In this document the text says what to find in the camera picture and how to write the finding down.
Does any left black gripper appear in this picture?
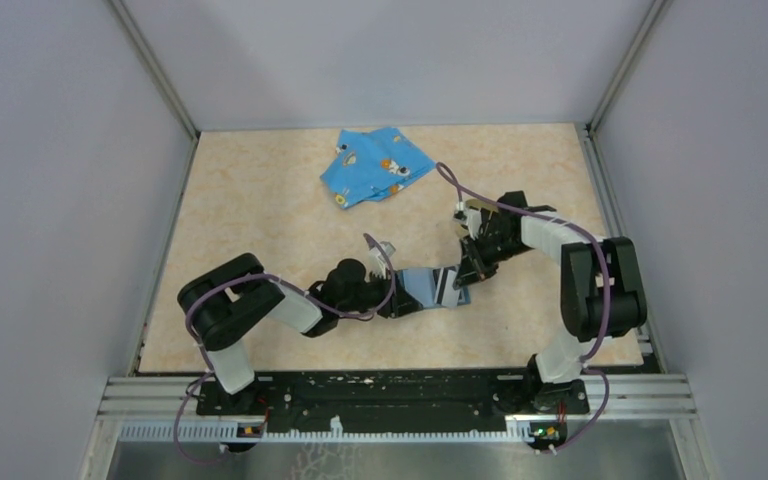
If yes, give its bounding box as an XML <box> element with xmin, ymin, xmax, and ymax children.
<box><xmin>338</xmin><ymin>267</ymin><xmax>424</xmax><ymax>318</ymax></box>

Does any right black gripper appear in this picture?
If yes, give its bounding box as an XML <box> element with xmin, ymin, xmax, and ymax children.
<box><xmin>453</xmin><ymin>232</ymin><xmax>533</xmax><ymax>290</ymax></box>

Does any blue card holder wallet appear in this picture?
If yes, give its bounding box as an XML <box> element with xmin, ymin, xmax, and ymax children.
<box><xmin>398</xmin><ymin>268</ymin><xmax>471</xmax><ymax>309</ymax></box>

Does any white card black stripe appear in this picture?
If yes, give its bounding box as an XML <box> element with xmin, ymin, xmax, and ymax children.
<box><xmin>432</xmin><ymin>267</ymin><xmax>462</xmax><ymax>309</ymax></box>

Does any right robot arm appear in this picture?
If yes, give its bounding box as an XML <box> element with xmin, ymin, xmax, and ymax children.
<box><xmin>453</xmin><ymin>191</ymin><xmax>648</xmax><ymax>412</ymax></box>

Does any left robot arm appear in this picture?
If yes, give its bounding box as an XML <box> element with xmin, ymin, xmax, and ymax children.
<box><xmin>177</xmin><ymin>253</ymin><xmax>424</xmax><ymax>414</ymax></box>

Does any blue printed cloth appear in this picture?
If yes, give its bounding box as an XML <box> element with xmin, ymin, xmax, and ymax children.
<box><xmin>320</xmin><ymin>127</ymin><xmax>434</xmax><ymax>209</ymax></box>

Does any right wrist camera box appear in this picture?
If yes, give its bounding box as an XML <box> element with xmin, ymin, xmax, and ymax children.
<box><xmin>452</xmin><ymin>201</ymin><xmax>483</xmax><ymax>239</ymax></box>

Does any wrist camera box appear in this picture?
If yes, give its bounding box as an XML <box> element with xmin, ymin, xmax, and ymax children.
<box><xmin>368</xmin><ymin>239</ymin><xmax>396</xmax><ymax>277</ymax></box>
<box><xmin>452</xmin><ymin>201</ymin><xmax>483</xmax><ymax>239</ymax></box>

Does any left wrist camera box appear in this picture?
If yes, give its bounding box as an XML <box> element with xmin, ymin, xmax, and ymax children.
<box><xmin>368</xmin><ymin>239</ymin><xmax>396</xmax><ymax>277</ymax></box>

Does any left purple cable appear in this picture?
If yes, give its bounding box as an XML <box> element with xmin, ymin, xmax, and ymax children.
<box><xmin>173</xmin><ymin>233</ymin><xmax>399</xmax><ymax>465</ymax></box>

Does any purple cable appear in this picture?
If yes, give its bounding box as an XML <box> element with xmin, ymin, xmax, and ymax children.
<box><xmin>173</xmin><ymin>233</ymin><xmax>399</xmax><ymax>465</ymax></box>
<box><xmin>435</xmin><ymin>162</ymin><xmax>614</xmax><ymax>456</ymax></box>

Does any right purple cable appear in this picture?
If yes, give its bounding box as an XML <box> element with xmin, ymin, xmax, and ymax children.
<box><xmin>435</xmin><ymin>162</ymin><xmax>614</xmax><ymax>456</ymax></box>

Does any black mounting base plate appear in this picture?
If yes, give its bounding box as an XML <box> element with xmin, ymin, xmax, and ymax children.
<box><xmin>196</xmin><ymin>367</ymin><xmax>591</xmax><ymax>434</ymax></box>

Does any aluminium frame rail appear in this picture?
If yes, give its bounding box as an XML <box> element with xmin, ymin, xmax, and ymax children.
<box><xmin>98</xmin><ymin>369</ymin><xmax>697</xmax><ymax>444</ymax></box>

